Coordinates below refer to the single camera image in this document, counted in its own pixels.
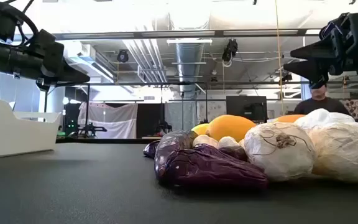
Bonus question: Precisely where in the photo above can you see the large white garlic brown roots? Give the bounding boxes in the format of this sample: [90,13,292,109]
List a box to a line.
[243,121,316,183]

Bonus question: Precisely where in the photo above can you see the small black ceiling device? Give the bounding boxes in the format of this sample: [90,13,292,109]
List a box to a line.
[116,49,130,63]

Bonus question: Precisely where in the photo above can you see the large bright white garlic bulb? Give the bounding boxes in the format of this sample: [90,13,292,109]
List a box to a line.
[293,108,356,131]

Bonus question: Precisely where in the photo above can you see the patterned chair back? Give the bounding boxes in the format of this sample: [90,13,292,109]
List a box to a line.
[341,98,358,121]

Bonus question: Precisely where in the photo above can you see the black looped cable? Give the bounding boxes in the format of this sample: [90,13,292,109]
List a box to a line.
[0,0,40,47]

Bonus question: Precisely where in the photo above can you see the pale yellow lemon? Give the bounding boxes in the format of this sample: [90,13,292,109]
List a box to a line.
[191,123,210,136]

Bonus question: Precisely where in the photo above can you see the white hanging sheet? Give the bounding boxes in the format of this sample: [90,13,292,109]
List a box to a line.
[77,102,139,139]

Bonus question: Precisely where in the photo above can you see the white ceiling light fixture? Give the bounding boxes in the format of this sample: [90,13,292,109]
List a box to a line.
[166,38,213,46]

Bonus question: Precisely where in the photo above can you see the long grey frame bar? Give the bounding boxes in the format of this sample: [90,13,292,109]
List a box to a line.
[53,28,321,41]

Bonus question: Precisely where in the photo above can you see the grey hanging sheet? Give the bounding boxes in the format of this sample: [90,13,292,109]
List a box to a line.
[164,101,198,131]

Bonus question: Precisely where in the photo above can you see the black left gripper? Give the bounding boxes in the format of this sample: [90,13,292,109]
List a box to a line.
[0,29,91,91]

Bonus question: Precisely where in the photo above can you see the person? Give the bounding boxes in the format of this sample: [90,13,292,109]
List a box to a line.
[293,82,352,116]

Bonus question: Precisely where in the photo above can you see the large cream garlic bulb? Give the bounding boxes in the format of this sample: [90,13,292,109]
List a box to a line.
[308,121,358,184]

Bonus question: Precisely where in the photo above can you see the black background robot stand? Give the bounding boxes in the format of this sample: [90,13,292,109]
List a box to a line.
[68,123,108,138]

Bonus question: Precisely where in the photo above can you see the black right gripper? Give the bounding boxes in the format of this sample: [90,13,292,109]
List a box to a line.
[283,4,358,84]

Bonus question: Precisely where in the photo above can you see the black computer monitor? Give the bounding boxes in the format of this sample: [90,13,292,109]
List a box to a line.
[226,95,269,123]

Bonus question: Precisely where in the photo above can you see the black hanging ceiling camera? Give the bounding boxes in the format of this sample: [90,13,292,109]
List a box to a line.
[221,38,239,62]

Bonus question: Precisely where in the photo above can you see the thin black frame bar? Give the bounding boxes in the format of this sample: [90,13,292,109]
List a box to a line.
[56,80,358,88]

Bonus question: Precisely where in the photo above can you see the large orange-yellow lemon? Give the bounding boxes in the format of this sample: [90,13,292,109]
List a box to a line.
[206,114,257,142]

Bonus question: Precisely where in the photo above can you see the silver ventilation duct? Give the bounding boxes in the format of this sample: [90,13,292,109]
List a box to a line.
[175,42,205,94]

